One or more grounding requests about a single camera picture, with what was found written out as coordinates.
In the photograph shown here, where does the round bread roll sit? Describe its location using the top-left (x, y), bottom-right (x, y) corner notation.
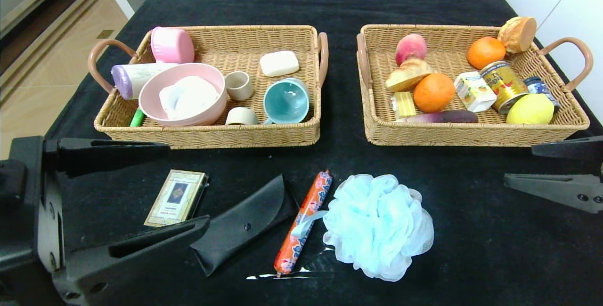
top-left (497, 16), bottom-right (538, 54)

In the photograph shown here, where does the gold bordered card box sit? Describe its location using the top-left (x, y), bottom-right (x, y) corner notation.
top-left (144, 169), bottom-right (210, 228)

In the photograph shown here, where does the yellow cheese block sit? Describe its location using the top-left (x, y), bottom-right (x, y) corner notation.
top-left (391, 91), bottom-right (417, 119)

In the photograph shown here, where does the white bottle with purple cap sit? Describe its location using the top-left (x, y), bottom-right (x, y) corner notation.
top-left (111, 62), bottom-right (179, 99)

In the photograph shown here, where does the pink plastic cup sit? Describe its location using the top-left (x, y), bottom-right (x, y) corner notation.
top-left (150, 26), bottom-right (195, 64)

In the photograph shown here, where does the blue and white can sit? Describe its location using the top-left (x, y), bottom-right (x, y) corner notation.
top-left (524, 76), bottom-right (561, 110)

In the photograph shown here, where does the white soap bar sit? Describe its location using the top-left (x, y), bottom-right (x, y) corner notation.
top-left (260, 50), bottom-right (300, 78)

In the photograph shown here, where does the orange wrapped sausage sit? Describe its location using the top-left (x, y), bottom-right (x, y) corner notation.
top-left (274, 170), bottom-right (333, 276)

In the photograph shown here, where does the white drink carton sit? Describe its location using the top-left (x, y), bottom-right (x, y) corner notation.
top-left (454, 71), bottom-right (498, 113)

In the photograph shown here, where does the yellow lemon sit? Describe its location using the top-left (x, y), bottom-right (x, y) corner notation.
top-left (505, 93), bottom-right (555, 125)

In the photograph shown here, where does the large orange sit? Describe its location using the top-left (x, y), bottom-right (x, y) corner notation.
top-left (413, 72), bottom-right (456, 113)

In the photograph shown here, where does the black glasses case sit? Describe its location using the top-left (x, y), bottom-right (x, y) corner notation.
top-left (191, 174), bottom-right (301, 277)

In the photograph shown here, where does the beige small cup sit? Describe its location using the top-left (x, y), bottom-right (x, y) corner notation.
top-left (224, 71), bottom-right (254, 102)
top-left (225, 107), bottom-right (259, 126)

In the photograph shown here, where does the wicker basket holding food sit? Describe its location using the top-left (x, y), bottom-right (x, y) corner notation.
top-left (357, 24), bottom-right (593, 147)

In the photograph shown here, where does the bread slice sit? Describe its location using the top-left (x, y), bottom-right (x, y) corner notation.
top-left (385, 57), bottom-right (435, 92)

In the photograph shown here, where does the teal mug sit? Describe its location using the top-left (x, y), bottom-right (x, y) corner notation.
top-left (262, 78), bottom-right (310, 125)

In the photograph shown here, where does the gold drink can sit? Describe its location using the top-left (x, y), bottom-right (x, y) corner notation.
top-left (480, 60), bottom-right (529, 115)

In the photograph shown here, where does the pink peach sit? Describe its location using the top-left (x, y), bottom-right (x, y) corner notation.
top-left (395, 33), bottom-right (427, 66)

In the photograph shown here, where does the small orange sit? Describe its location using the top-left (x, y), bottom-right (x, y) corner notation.
top-left (466, 37), bottom-right (506, 70)

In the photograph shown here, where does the light blue bath loofah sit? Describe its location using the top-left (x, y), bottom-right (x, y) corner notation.
top-left (291, 174), bottom-right (435, 282)

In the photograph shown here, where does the wicker basket holding tableware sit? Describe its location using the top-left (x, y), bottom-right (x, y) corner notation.
top-left (88, 25), bottom-right (329, 150)

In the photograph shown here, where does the pink bowl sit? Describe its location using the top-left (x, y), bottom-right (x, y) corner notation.
top-left (138, 63), bottom-right (227, 127)

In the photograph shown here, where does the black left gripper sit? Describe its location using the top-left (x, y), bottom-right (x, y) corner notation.
top-left (0, 135), bottom-right (199, 306)

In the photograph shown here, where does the purple sweet potato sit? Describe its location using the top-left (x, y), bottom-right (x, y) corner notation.
top-left (396, 110), bottom-right (479, 124)

